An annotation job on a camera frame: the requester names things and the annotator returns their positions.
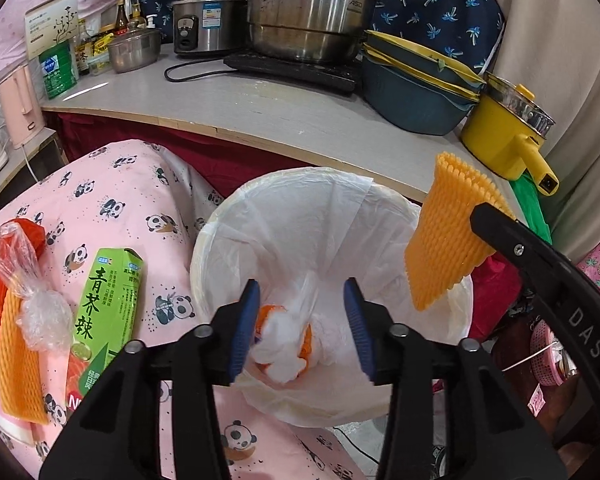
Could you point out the pink panda print cloth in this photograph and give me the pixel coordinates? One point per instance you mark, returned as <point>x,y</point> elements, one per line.
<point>145,210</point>

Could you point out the green tin can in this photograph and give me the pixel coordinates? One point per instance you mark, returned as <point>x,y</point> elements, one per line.
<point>57,72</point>

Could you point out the dark sauce bottle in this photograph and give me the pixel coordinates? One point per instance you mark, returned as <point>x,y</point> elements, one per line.
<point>122,15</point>

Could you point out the clear plastic bag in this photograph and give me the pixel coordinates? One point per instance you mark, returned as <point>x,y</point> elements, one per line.
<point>40,310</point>

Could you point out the small steel pot with lid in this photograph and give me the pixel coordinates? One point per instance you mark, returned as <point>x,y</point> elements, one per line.
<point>135,52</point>

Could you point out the orange foam fruit net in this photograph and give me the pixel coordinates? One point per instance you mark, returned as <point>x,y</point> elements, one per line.
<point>307,345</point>
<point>20,385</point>
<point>445,240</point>

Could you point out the blue palm print cloth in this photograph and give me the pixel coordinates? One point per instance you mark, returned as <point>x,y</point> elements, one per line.
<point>430,10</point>

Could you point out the beige cloth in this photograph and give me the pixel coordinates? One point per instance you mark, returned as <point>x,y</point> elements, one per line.
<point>555,35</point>

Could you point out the blue plastic basin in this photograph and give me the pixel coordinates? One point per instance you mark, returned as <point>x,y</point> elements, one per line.
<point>410,105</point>

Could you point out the white plastic bin liner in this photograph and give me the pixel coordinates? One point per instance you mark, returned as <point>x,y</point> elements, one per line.
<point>305,220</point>

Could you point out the bottle with white label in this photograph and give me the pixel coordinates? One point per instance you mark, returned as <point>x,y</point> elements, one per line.
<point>82,50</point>

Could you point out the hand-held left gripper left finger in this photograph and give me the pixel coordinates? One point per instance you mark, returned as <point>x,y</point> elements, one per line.
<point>245,322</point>

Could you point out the red cloth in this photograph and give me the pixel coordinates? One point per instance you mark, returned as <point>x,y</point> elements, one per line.
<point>490,285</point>

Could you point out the steel rice cooker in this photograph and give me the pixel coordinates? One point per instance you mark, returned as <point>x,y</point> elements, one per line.
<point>215,25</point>

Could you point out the pink electric kettle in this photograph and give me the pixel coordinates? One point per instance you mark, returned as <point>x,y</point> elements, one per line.
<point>20,105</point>

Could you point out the dark red table skirt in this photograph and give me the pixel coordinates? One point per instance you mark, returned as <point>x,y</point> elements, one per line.
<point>215,155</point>

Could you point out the black induction cooktop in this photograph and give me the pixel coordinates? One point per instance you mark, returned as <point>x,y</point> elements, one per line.
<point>300,75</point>

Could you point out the white pump bottle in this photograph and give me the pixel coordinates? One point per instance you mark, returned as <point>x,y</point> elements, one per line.
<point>153,21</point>

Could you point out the white trash bin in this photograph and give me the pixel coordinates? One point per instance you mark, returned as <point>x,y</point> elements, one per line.
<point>202,260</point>

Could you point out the pink plastic basket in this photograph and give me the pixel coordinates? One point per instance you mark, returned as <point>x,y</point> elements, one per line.
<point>550,355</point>

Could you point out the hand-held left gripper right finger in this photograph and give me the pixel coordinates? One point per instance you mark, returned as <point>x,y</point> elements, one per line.
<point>357,325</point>

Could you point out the wooden side shelf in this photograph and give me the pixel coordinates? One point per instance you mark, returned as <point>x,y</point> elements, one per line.
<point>45,152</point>

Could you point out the yellow seasoning box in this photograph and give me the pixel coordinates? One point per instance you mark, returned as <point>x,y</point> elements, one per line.
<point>102,42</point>

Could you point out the crumpled white tissue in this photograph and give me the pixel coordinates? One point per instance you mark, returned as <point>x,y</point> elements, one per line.
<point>280,357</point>

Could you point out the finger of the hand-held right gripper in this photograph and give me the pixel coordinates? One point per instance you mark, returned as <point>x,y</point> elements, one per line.
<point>517,249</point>

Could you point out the blue basin with yellow rim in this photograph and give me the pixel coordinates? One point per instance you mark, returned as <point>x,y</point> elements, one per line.
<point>405,47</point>

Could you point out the green plastic bag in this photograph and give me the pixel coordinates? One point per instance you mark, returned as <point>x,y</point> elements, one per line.
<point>530,210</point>

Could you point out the large steel steamer pot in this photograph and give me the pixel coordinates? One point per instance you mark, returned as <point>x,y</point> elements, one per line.
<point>305,20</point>

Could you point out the green tea drink carton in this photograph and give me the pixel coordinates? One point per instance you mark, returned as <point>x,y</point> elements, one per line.
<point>105,300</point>

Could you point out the yellow electric pot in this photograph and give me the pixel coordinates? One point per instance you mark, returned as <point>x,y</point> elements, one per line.
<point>490,135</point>

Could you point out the white box with plant print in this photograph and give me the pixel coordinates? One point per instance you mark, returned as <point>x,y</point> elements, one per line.
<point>50,20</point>

